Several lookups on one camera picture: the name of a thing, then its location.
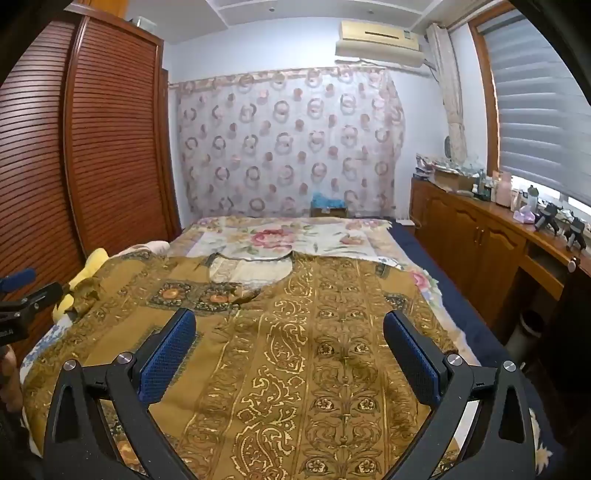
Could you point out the circle patterned sheer curtain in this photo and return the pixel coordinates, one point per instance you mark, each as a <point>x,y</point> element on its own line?
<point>277,138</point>

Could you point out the small round fan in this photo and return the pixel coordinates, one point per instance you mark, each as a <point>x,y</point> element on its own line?
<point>449,146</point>

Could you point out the pink bottle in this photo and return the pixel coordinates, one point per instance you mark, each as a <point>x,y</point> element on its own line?
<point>504,189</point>

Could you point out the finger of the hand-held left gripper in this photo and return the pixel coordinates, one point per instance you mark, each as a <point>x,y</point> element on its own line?
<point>18,279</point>
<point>44,297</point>

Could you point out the wall air conditioner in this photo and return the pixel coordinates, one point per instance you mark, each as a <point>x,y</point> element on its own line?
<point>378,46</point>

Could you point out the navy bed sheet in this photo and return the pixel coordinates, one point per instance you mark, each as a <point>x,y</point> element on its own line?
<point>461,300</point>

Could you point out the grey window blind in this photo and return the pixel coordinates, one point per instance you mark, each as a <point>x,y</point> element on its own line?
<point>535,101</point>

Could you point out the purple small item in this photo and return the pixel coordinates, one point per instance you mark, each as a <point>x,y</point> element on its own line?
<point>524,215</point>

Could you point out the pile of papers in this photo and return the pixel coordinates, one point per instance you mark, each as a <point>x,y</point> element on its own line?
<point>427,166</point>

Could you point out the wooden window frame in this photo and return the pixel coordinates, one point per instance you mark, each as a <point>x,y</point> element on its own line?
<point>487,101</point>

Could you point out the blue floral white blanket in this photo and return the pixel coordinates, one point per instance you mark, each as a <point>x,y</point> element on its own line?
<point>50,334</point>

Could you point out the tied beige curtain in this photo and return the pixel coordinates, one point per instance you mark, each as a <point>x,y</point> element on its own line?
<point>450,92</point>

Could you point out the small cardboard box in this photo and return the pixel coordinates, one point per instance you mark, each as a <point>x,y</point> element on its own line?
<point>328,213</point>

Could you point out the yellow plush toy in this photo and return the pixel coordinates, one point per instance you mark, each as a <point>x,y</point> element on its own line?
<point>87,272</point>

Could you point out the grey waste bin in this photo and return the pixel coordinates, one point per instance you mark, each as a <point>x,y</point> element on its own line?
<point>526,332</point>

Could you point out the long wooden cabinet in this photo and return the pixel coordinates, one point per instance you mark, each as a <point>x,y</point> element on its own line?
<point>461,230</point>

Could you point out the mustard patterned garment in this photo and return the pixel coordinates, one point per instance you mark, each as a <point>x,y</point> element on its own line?
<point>286,369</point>

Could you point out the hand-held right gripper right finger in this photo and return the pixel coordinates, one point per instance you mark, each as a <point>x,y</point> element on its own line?
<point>411,355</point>

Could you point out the floral bedspread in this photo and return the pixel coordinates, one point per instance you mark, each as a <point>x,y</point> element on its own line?
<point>277,237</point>

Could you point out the flat cardboard box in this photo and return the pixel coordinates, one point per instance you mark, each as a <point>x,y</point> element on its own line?
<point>455,181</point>

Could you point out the wooden louvred wardrobe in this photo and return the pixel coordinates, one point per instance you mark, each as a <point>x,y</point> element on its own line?
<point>106,138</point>

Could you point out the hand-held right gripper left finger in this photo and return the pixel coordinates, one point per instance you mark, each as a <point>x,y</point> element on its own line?
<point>168,355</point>

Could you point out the box on wardrobe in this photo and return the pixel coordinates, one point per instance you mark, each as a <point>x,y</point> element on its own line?
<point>142,21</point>

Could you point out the beige cloth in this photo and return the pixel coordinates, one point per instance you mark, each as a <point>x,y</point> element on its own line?
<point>147,248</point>

